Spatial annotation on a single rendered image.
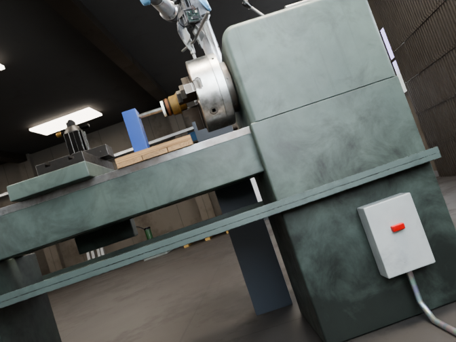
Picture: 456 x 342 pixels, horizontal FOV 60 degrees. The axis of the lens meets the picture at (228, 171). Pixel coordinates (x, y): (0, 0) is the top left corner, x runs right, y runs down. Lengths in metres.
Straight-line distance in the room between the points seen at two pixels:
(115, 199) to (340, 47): 1.04
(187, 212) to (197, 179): 7.48
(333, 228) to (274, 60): 0.67
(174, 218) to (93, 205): 7.51
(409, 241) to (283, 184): 0.48
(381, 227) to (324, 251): 0.22
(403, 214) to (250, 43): 0.84
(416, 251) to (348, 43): 0.81
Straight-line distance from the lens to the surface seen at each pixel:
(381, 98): 1.64
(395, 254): 1.54
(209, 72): 1.62
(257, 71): 1.56
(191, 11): 1.72
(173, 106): 1.71
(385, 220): 1.51
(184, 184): 1.53
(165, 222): 9.12
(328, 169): 1.53
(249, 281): 2.17
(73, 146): 1.86
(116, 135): 9.51
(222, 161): 1.53
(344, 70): 1.63
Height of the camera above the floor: 0.62
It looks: 4 degrees up
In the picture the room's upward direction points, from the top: 19 degrees counter-clockwise
